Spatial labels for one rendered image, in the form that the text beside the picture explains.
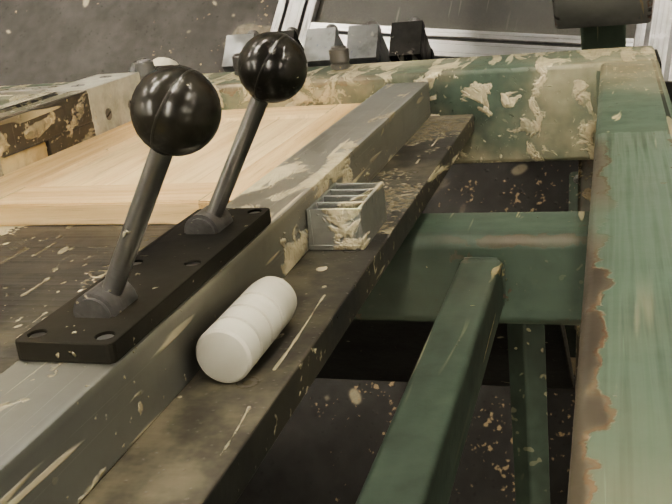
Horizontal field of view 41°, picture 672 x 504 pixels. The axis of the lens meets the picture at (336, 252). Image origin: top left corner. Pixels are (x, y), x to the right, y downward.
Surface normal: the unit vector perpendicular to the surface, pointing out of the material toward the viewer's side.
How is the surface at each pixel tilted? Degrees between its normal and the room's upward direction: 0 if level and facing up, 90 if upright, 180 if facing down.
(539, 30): 0
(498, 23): 0
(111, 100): 90
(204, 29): 0
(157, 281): 51
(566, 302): 39
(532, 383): 59
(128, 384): 90
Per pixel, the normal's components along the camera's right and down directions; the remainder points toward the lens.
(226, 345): -0.28, 0.33
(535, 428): 0.49, 0.28
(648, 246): -0.10, -0.94
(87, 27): -0.28, -0.32
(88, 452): 0.96, 0.00
